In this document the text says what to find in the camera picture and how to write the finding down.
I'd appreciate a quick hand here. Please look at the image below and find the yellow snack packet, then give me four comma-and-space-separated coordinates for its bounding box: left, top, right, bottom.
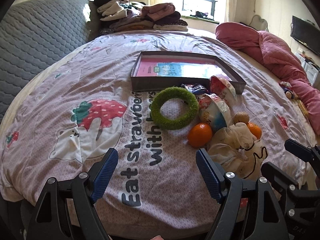
297, 100, 309, 119

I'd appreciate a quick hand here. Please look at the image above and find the pile of folded clothes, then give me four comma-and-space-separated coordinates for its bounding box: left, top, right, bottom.
93, 0, 188, 35

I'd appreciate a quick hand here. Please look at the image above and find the brown walnut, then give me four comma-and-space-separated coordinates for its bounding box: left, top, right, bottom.
233, 112, 249, 124

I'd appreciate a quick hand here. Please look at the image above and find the white drawer cabinet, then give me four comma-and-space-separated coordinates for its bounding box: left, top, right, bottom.
295, 53, 319, 87

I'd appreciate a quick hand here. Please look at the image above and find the pink quilted blanket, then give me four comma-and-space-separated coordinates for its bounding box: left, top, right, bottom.
215, 22, 319, 135

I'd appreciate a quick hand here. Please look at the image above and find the green fuzzy ring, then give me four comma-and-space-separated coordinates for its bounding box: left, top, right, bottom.
150, 86, 200, 131

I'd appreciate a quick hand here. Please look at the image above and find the pink strawberry bear duvet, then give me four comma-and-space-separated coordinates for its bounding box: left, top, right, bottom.
1, 31, 319, 239

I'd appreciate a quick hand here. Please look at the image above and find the orange mandarin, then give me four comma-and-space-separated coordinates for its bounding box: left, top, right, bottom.
187, 123, 213, 148
247, 122, 262, 139

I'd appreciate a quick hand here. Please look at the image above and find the grey quilted headboard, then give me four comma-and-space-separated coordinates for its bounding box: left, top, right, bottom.
1, 0, 91, 116

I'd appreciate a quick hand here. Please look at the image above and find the pink blue book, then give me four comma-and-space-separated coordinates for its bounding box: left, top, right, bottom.
133, 57, 231, 81

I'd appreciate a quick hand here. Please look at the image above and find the red white bowl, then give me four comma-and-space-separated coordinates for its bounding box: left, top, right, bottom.
209, 75, 237, 105

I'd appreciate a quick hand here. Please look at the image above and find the cream drawstring pouch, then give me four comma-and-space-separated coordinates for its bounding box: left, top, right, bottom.
207, 122, 268, 181

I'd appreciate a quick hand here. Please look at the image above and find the blue oreo snack pack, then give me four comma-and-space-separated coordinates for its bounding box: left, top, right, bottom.
181, 83, 209, 95

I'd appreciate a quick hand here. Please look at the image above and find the blue white bowl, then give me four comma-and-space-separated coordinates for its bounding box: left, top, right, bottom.
199, 94, 233, 133

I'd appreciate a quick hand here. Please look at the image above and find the person's hand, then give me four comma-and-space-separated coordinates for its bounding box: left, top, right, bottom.
151, 235, 164, 240

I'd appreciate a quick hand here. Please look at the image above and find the small toy figure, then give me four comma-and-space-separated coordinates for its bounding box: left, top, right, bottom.
279, 81, 299, 100

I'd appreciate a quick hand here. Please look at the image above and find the black flat television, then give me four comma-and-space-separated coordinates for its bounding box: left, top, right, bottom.
290, 16, 320, 56

